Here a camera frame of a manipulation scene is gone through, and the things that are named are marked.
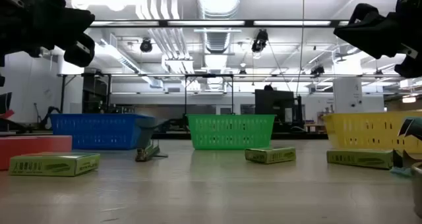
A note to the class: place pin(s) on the black monitor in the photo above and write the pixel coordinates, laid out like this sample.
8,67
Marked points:
5,102

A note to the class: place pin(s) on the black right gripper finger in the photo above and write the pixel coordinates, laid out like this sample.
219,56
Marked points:
412,67
376,36

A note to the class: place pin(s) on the yellow plastic basket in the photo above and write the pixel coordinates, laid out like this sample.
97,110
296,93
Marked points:
362,130

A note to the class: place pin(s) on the white pillar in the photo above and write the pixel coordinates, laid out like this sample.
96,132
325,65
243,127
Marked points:
347,95

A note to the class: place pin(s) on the black shelving rack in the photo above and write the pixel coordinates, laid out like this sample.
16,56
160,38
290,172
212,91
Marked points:
95,92

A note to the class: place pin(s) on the red box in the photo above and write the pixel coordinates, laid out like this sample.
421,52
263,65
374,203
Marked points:
33,145

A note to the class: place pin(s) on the green staple box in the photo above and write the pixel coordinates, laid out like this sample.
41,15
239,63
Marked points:
270,155
359,158
49,166

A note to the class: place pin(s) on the black background robot arm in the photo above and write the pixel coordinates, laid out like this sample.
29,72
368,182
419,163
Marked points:
49,113

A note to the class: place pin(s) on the grey green stapler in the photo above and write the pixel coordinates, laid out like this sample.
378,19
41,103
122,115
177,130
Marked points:
146,151

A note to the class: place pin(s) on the red flat bar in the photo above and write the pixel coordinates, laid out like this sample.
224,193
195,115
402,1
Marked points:
7,114

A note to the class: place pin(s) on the blue plastic basket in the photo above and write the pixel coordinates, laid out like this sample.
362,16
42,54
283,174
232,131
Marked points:
95,131

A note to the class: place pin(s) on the green plastic basket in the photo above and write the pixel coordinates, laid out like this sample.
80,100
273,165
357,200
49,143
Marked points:
230,131

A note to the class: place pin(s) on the black overhead beam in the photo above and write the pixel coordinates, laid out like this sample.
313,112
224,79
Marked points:
204,23

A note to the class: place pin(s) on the metal tin can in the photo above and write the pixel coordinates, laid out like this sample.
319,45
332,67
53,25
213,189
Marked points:
418,187

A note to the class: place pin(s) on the black cabinet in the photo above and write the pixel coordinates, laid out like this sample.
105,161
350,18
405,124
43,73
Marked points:
273,105

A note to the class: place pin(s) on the black ceiling spotlight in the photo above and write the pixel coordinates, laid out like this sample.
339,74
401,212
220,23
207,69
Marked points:
260,41
317,70
146,46

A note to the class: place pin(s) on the silver ventilation duct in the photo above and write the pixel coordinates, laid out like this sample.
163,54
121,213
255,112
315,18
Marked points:
217,6

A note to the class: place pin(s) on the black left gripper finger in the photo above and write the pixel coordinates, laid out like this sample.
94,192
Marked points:
80,54
74,24

